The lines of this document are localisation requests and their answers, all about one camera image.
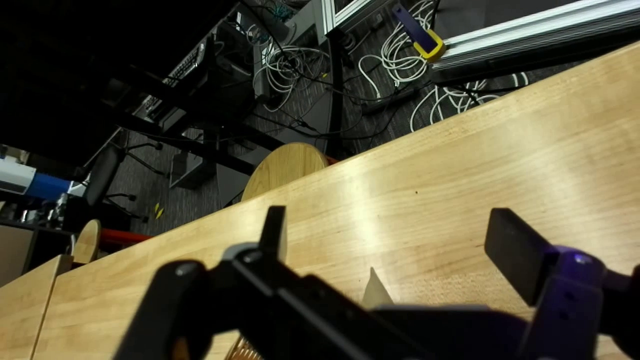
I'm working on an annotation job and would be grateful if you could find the blue and white cylinder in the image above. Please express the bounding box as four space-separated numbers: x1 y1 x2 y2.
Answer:
0 157 87 207

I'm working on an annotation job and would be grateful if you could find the aluminium frame rail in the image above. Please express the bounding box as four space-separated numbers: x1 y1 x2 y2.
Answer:
427 0 640 87

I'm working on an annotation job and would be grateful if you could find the brown paper sheet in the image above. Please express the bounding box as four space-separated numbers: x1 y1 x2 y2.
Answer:
358 266 395 313

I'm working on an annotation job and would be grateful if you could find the white cable bundle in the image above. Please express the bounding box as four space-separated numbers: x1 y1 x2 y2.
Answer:
255 0 536 134

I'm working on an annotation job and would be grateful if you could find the yellow and blue clamp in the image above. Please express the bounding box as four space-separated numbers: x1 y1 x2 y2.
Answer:
387 2 448 65

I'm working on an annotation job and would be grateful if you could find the round wooden stool seat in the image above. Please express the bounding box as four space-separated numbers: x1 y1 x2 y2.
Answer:
239 141 330 204

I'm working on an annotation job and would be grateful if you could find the red metal stool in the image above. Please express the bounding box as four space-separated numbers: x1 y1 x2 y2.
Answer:
70 218 151 268

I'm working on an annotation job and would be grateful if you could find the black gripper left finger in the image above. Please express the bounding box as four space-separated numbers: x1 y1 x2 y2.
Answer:
222 204 295 273

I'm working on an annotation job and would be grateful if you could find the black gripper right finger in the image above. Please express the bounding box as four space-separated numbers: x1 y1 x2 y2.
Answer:
484 207 610 360

